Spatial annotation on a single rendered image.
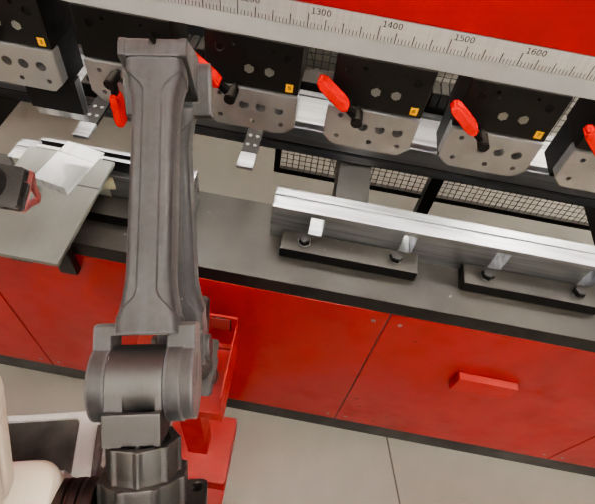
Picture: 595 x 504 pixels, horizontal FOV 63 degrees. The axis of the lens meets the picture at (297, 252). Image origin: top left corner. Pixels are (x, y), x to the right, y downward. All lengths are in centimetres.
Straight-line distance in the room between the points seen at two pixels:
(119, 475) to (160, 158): 31
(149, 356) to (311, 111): 86
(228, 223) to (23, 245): 41
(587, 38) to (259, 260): 68
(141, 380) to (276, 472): 130
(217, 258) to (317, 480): 97
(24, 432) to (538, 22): 86
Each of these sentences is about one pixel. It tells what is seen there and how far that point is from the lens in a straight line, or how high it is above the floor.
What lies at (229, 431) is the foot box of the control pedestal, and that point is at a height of 12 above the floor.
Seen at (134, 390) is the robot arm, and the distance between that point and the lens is 50.
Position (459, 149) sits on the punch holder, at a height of 121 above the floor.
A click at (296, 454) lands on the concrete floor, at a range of 179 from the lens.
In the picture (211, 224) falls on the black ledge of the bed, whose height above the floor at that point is 87.
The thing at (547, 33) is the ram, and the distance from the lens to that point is 78.
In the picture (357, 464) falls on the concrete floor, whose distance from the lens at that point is 182.
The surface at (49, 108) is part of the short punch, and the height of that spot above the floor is 110.
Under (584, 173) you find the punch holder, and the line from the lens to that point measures 94.
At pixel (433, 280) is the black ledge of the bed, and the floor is 87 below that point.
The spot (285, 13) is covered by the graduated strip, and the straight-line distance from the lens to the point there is 75.
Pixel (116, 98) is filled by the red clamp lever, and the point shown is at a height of 121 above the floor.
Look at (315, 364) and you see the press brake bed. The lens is 135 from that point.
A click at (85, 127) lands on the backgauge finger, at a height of 101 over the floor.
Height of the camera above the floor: 173
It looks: 53 degrees down
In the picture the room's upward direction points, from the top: 10 degrees clockwise
